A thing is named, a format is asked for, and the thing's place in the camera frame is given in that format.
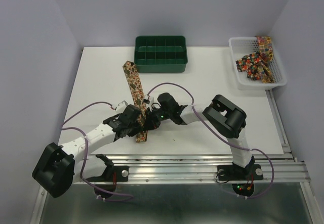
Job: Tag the green compartment organizer box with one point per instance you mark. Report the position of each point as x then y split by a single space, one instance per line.
160 54

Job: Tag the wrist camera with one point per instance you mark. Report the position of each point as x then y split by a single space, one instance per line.
120 106
148 100

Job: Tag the yellow patterned tie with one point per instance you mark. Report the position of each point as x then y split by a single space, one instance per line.
266 53

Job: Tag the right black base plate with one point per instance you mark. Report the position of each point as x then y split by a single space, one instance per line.
233 173

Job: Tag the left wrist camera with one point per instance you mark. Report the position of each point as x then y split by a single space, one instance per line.
120 106

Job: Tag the paisley patterned tie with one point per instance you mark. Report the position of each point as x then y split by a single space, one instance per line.
135 85

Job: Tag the dark multicolour dotted tie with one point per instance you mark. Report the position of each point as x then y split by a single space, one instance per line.
252 65

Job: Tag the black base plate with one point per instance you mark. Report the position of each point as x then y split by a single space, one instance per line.
233 173
112 174

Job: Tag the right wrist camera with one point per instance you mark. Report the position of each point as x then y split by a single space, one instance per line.
148 100

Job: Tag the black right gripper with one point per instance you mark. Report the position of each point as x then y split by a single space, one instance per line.
151 122

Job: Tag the white perforated plastic basket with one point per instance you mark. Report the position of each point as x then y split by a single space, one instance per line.
241 46

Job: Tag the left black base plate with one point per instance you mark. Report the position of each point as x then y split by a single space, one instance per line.
112 174

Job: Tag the aluminium rail frame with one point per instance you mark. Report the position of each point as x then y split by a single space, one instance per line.
178 171

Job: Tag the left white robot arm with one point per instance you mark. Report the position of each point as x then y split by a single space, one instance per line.
60 166

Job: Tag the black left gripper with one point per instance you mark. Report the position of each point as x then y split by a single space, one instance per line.
137 129

